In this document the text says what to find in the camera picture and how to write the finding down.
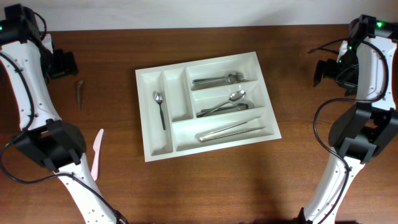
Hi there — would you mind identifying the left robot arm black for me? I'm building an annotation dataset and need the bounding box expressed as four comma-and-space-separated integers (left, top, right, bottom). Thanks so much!
1, 4, 127, 223

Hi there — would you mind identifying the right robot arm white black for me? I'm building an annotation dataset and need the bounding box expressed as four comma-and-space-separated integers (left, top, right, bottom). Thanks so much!
292, 14, 397, 223

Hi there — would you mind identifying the white plastic cutlery tray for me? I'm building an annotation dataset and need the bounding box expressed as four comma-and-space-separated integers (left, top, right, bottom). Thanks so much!
136, 52, 282, 162

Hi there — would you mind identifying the dark chopstick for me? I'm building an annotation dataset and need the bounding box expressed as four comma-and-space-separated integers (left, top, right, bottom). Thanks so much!
198, 126, 265, 142
197, 117, 258, 139

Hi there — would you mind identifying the metal fork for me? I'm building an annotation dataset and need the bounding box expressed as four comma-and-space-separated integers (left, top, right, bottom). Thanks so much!
193, 75, 245, 85
192, 72, 246, 85
192, 80, 248, 91

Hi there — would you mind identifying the small metal spoon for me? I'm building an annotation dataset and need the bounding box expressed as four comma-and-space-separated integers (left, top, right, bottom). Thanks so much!
154, 92, 166, 130
76, 80, 84, 112

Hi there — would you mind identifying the metal fork in tray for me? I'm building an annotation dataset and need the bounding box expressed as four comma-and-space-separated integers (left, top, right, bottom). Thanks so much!
192, 80, 248, 91

